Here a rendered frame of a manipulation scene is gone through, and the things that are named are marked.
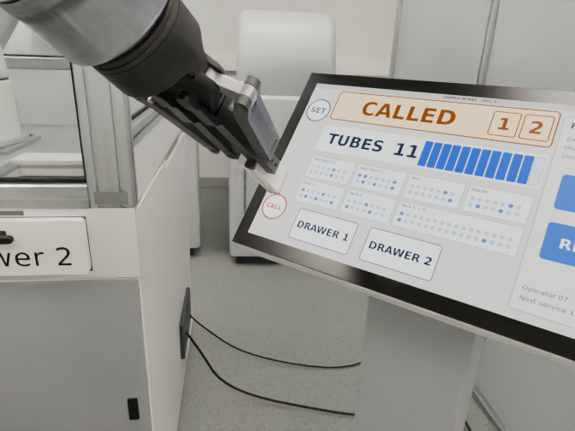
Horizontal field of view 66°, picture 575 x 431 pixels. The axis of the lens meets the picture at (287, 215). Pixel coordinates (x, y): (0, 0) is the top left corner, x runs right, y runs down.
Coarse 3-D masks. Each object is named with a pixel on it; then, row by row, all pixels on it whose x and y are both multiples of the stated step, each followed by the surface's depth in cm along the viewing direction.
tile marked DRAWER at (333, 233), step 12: (300, 216) 62; (312, 216) 61; (324, 216) 60; (300, 228) 61; (312, 228) 60; (324, 228) 60; (336, 228) 59; (348, 228) 58; (300, 240) 60; (312, 240) 60; (324, 240) 59; (336, 240) 58; (348, 240) 57; (336, 252) 57
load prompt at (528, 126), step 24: (360, 96) 66; (384, 96) 64; (360, 120) 64; (384, 120) 63; (408, 120) 61; (432, 120) 59; (456, 120) 58; (480, 120) 56; (504, 120) 55; (528, 120) 54; (552, 120) 53; (528, 144) 53; (552, 144) 51
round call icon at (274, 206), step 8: (264, 200) 66; (272, 200) 65; (280, 200) 65; (288, 200) 64; (264, 208) 65; (272, 208) 65; (280, 208) 64; (264, 216) 65; (272, 216) 64; (280, 216) 64
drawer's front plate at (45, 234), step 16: (0, 224) 78; (16, 224) 78; (32, 224) 79; (48, 224) 79; (64, 224) 79; (80, 224) 80; (16, 240) 79; (32, 240) 80; (48, 240) 80; (64, 240) 81; (80, 240) 81; (32, 256) 81; (48, 256) 81; (64, 256) 82; (80, 256) 82; (0, 272) 81; (16, 272) 82; (32, 272) 82; (48, 272) 82; (64, 272) 83; (80, 272) 83
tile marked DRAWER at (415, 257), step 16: (368, 240) 56; (384, 240) 55; (400, 240) 54; (416, 240) 54; (368, 256) 55; (384, 256) 55; (400, 256) 54; (416, 256) 53; (432, 256) 52; (400, 272) 53; (416, 272) 52; (432, 272) 51
